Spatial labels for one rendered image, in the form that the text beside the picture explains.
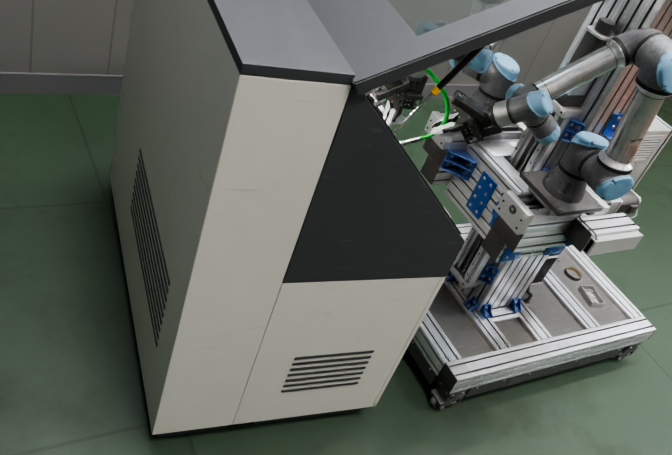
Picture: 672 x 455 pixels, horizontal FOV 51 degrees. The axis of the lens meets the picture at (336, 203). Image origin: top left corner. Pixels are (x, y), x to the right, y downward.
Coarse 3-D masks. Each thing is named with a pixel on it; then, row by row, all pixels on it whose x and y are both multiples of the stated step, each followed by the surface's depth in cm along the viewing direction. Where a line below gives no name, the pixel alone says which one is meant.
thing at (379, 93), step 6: (402, 78) 217; (390, 84) 216; (396, 84) 215; (402, 84) 215; (408, 84) 215; (372, 90) 216; (378, 90) 215; (384, 90) 214; (390, 90) 214; (396, 90) 215; (402, 90) 216; (378, 96) 214; (384, 96) 215; (390, 96) 216
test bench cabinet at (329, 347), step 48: (288, 288) 209; (336, 288) 217; (384, 288) 225; (432, 288) 234; (288, 336) 225; (336, 336) 234; (384, 336) 243; (288, 384) 243; (336, 384) 253; (384, 384) 265
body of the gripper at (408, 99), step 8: (408, 80) 216; (416, 80) 214; (424, 80) 217; (416, 88) 218; (392, 96) 221; (400, 96) 217; (408, 96) 217; (416, 96) 218; (408, 104) 220; (416, 104) 222
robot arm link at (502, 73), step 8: (496, 56) 266; (504, 56) 270; (496, 64) 265; (504, 64) 264; (512, 64) 267; (488, 72) 267; (496, 72) 266; (504, 72) 264; (512, 72) 265; (480, 80) 272; (488, 80) 269; (496, 80) 267; (504, 80) 266; (512, 80) 267; (488, 88) 270; (496, 88) 268; (504, 88) 268; (496, 96) 270; (504, 96) 271
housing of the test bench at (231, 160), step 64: (192, 0) 194; (256, 0) 182; (128, 64) 288; (192, 64) 193; (256, 64) 155; (320, 64) 164; (128, 128) 286; (192, 128) 192; (256, 128) 166; (320, 128) 173; (128, 192) 284; (192, 192) 191; (256, 192) 180; (128, 256) 282; (192, 256) 190; (256, 256) 195; (192, 320) 204; (256, 320) 214; (192, 384) 225
